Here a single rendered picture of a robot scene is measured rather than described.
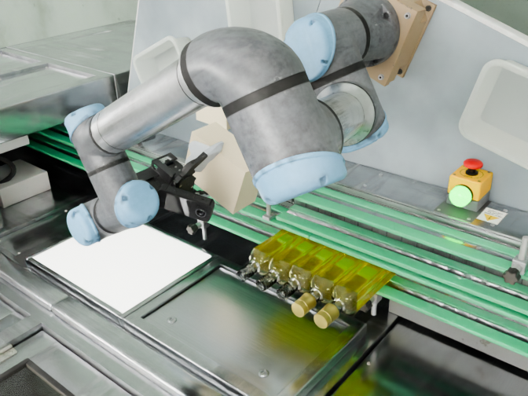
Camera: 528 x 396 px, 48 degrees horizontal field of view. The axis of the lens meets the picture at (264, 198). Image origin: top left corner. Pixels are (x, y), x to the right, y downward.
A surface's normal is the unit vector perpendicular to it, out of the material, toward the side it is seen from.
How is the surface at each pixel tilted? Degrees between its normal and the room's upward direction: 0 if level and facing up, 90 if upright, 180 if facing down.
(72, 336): 90
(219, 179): 0
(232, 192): 0
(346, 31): 89
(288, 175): 32
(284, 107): 59
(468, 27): 0
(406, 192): 90
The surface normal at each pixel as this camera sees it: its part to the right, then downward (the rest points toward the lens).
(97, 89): 0.77, 0.28
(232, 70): -0.47, -0.04
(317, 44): -0.70, 0.24
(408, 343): -0.03, -0.88
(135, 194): 0.65, -0.20
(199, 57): -0.70, -0.02
